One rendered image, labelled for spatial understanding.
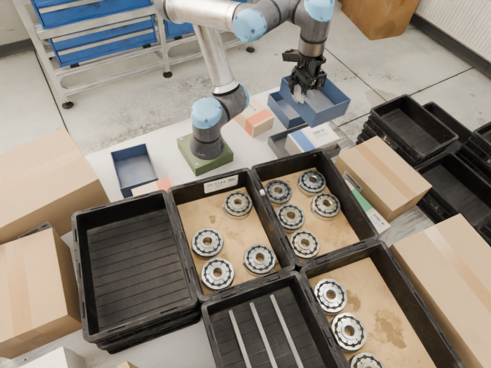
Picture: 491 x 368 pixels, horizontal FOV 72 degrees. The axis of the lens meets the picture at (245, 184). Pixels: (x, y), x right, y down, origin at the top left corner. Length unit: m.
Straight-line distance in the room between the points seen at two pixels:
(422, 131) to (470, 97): 1.43
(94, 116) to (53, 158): 1.49
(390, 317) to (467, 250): 0.35
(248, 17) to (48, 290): 0.93
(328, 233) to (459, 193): 1.14
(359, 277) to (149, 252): 0.69
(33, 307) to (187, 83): 2.23
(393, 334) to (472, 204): 1.20
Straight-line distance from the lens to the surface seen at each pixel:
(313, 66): 1.03
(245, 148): 1.56
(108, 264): 1.18
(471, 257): 1.33
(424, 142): 2.20
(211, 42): 1.31
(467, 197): 2.23
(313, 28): 0.97
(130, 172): 1.51
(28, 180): 1.36
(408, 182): 1.43
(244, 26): 0.91
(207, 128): 1.31
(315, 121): 1.16
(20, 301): 1.20
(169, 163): 1.51
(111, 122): 2.77
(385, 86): 3.34
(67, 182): 1.30
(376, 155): 1.46
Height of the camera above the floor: 1.88
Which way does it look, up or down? 55 degrees down
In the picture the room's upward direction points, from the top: 6 degrees clockwise
